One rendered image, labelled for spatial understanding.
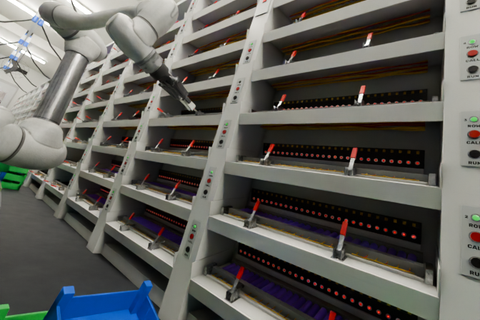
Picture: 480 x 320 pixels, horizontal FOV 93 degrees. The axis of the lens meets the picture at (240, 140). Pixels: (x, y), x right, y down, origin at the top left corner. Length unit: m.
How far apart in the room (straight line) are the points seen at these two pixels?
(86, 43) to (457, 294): 1.57
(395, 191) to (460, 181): 0.11
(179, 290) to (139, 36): 0.88
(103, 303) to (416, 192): 0.74
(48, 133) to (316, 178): 1.11
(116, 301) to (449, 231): 0.73
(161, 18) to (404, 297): 1.05
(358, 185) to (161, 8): 0.89
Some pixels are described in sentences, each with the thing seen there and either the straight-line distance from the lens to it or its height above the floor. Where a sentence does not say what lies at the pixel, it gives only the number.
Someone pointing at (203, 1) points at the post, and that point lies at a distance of 1.95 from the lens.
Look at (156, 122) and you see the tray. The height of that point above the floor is 0.73.
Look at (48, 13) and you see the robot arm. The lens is 1.41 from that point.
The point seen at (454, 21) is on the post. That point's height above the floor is 0.98.
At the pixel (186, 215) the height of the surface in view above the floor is 0.33.
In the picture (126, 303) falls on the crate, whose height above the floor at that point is 0.11.
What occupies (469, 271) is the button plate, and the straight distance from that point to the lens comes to 0.61.
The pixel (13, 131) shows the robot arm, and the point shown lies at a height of 0.45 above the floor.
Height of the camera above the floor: 0.41
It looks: 16 degrees up
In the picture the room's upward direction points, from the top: 16 degrees clockwise
